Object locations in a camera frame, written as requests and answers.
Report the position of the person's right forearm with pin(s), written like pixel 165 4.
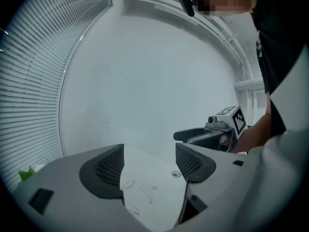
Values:
pixel 256 134

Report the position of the green potted plant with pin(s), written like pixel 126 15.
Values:
pixel 24 175

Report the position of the black head-mounted camera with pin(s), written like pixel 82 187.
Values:
pixel 187 5

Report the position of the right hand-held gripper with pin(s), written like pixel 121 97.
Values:
pixel 237 120

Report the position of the white ceiling pipes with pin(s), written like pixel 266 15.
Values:
pixel 217 28

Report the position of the person's right hand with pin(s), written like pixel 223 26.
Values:
pixel 225 141

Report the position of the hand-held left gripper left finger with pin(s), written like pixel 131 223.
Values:
pixel 60 178

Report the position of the person's black clothing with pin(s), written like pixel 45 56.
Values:
pixel 277 45

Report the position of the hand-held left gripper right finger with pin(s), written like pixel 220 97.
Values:
pixel 229 178

